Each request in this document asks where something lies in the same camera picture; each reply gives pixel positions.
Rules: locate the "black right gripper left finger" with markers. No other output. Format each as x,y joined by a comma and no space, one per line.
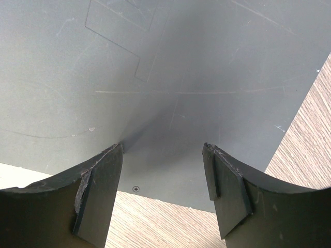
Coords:
70,209

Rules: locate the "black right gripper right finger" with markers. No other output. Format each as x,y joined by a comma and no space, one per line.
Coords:
254,209

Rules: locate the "dark network switch box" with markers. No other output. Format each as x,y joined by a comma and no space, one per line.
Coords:
160,77

